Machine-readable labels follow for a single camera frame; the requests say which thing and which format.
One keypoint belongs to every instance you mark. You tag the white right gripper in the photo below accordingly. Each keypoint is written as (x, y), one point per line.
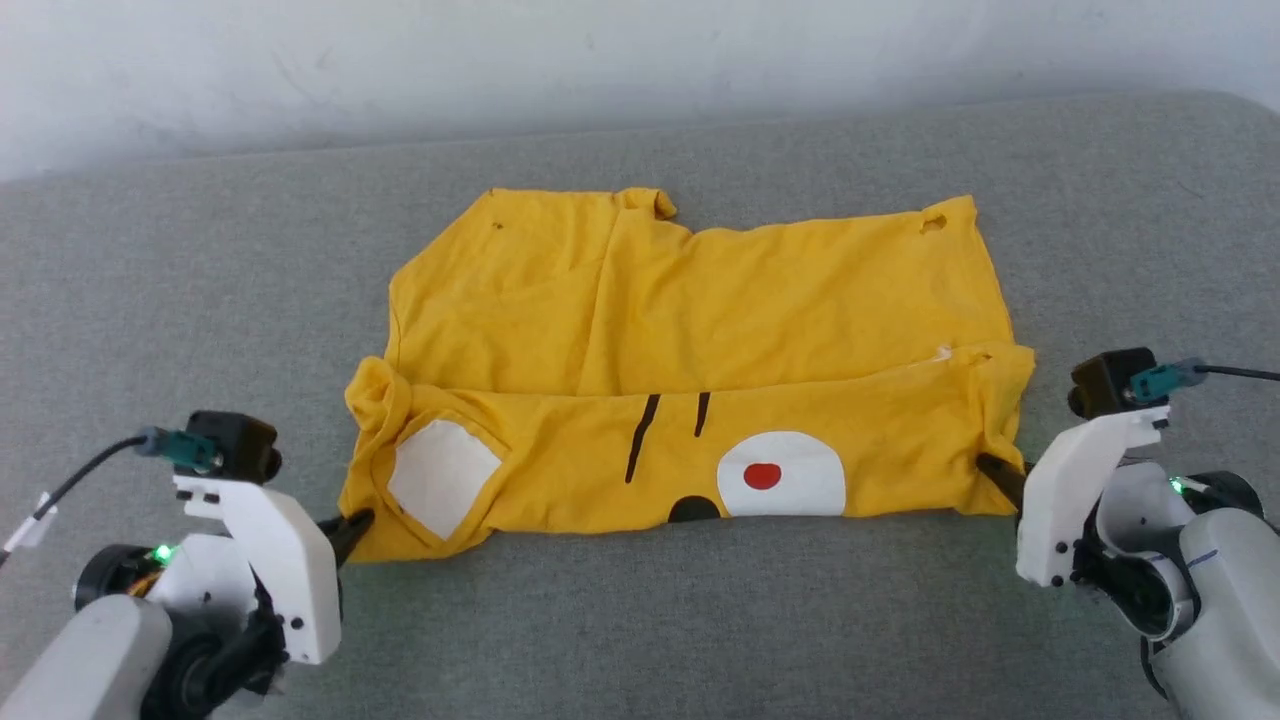
(1065, 500)

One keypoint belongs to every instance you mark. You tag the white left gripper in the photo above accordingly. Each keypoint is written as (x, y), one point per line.
(290, 570)

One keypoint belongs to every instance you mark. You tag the yellow shirt with white print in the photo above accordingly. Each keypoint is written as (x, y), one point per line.
(720, 320)

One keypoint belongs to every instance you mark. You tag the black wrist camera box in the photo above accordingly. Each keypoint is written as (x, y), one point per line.
(240, 445)
(1105, 380)

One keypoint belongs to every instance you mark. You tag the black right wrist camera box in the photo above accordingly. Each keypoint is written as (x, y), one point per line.
(1105, 380)

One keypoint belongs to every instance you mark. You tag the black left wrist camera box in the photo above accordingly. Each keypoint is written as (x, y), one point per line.
(240, 445)

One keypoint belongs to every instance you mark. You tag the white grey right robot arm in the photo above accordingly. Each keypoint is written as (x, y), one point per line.
(1220, 600)

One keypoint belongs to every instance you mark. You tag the grey-green fabric sofa seat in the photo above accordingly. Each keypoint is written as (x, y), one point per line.
(200, 300)

